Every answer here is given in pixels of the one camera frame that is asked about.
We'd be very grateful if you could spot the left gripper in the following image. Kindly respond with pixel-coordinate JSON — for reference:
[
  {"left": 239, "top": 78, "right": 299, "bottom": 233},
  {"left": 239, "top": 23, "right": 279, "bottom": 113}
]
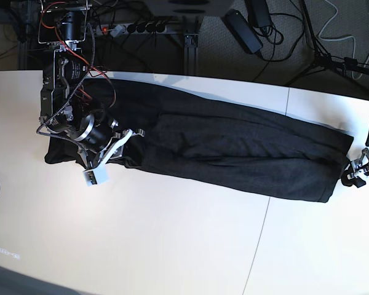
[{"left": 341, "top": 147, "right": 369, "bottom": 187}]

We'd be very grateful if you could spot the black power adapter brick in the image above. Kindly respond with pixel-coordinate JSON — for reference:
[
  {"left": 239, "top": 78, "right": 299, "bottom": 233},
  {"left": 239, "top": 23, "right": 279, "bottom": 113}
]
[{"left": 223, "top": 9, "right": 263, "bottom": 54}]

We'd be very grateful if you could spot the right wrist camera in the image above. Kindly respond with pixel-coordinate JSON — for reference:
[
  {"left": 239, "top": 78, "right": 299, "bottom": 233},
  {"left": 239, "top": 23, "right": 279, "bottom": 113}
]
[{"left": 82, "top": 165, "right": 108, "bottom": 186}]

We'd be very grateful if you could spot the white cable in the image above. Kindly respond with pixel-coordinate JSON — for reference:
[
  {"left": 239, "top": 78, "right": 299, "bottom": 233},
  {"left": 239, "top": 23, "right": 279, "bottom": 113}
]
[{"left": 318, "top": 0, "right": 369, "bottom": 77}]

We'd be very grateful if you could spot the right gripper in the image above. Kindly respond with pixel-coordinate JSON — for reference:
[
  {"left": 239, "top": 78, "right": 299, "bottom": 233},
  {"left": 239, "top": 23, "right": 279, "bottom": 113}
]
[{"left": 70, "top": 115, "right": 145, "bottom": 169}]

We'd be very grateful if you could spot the white power strip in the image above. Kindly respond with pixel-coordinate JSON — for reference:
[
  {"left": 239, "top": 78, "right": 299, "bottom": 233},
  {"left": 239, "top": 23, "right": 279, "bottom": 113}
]
[{"left": 94, "top": 21, "right": 169, "bottom": 38}]

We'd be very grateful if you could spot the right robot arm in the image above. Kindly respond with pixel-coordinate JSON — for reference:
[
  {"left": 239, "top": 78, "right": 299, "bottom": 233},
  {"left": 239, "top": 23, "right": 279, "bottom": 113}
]
[{"left": 36, "top": 1, "right": 145, "bottom": 168}]

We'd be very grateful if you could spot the black tripod stand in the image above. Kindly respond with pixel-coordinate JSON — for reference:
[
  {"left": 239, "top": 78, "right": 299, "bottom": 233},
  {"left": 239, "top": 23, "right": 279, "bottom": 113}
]
[{"left": 286, "top": 1, "right": 369, "bottom": 95}]

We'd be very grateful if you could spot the dark grey T-shirt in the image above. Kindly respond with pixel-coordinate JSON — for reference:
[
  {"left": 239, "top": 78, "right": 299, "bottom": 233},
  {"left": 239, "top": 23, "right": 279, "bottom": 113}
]
[{"left": 44, "top": 77, "right": 354, "bottom": 203}]

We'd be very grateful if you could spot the aluminium frame post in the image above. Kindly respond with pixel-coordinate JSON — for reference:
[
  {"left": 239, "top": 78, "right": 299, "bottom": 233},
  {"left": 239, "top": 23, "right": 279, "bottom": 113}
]
[{"left": 182, "top": 17, "right": 202, "bottom": 76}]

